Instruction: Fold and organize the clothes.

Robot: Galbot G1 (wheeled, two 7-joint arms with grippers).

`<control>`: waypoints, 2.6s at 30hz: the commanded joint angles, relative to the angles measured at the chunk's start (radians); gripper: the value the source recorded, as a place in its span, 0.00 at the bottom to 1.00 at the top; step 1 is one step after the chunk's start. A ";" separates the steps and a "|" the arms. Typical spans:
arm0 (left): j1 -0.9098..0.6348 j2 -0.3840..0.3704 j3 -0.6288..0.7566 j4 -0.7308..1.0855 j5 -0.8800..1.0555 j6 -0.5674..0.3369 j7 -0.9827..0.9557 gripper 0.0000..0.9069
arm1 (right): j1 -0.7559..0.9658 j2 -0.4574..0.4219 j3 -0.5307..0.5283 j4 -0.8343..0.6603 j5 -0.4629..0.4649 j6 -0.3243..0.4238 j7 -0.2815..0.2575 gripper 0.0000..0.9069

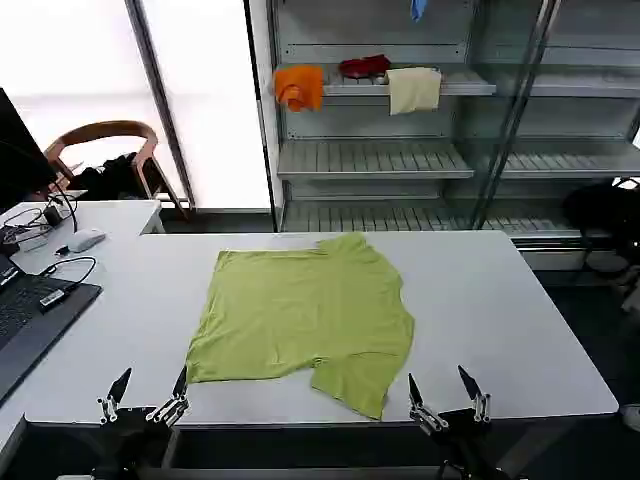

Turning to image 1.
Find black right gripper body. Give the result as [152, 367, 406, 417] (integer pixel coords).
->
[428, 406, 509, 474]

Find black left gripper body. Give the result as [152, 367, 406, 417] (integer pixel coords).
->
[102, 406, 176, 466]

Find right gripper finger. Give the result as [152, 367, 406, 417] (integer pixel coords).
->
[407, 372, 450, 436]
[457, 364, 493, 424]

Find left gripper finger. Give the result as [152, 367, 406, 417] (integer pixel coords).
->
[145, 365, 193, 429]
[96, 367, 133, 426]

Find green shirt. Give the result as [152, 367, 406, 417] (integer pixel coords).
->
[184, 232, 416, 421]

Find black laptop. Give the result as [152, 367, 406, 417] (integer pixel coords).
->
[0, 253, 104, 404]

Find black dongle with white label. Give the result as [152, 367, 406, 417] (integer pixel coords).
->
[38, 285, 81, 314]

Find white computer mouse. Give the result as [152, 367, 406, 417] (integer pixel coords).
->
[66, 228, 107, 253]

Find black clothing pile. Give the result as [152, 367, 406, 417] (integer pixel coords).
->
[69, 153, 146, 201]

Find grey metal shelf with cloths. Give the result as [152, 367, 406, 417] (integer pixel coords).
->
[267, 0, 499, 235]

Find empty grey metal shelf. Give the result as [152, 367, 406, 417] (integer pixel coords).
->
[449, 0, 640, 254]

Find brown wooden chair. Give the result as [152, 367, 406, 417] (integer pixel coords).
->
[43, 119, 194, 221]

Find black monitor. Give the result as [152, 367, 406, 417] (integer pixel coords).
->
[0, 87, 59, 214]

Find thin black looped cable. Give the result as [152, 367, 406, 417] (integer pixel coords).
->
[37, 255, 97, 296]

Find black arched cable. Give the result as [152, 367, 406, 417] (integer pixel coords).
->
[47, 192, 80, 235]

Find tangled black cable bundle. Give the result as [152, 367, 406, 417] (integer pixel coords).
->
[0, 207, 56, 246]

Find grey metal post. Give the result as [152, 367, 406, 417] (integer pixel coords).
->
[472, 0, 564, 232]

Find dark window frame post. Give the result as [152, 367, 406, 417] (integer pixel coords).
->
[123, 0, 197, 209]

